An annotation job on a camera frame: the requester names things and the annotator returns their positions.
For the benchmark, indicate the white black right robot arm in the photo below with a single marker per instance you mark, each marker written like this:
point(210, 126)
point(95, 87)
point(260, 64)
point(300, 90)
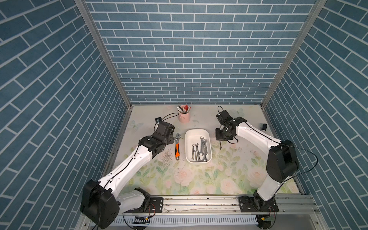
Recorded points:
point(282, 161)

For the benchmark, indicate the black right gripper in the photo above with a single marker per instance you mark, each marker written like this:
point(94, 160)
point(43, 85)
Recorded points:
point(218, 138)

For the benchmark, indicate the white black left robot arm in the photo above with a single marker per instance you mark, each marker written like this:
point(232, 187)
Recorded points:
point(100, 200)

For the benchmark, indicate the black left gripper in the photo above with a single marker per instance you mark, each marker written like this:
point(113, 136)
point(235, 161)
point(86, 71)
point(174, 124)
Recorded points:
point(170, 139)

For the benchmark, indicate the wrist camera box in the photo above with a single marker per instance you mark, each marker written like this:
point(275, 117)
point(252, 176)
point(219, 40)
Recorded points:
point(165, 129)
point(224, 118)

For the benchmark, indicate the orange black adjustable wrench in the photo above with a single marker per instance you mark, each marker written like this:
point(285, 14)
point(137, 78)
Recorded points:
point(177, 146)

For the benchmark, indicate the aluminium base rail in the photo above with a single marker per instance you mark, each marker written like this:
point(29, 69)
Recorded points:
point(155, 211)

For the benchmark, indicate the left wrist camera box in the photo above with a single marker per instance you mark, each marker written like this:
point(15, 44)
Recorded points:
point(165, 129)

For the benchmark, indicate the white plastic storage box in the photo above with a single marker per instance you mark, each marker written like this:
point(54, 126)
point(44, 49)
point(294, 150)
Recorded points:
point(192, 137)

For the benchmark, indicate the large silver combination wrench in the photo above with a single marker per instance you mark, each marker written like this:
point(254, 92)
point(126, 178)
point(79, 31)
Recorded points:
point(205, 151)

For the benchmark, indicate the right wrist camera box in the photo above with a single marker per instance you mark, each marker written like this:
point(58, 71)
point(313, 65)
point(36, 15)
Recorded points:
point(224, 118)

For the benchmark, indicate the pink pen cup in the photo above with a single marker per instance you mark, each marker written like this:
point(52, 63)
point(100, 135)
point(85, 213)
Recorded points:
point(184, 117)

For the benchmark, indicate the silver double open-end wrench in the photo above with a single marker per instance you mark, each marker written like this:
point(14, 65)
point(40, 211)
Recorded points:
point(197, 158)

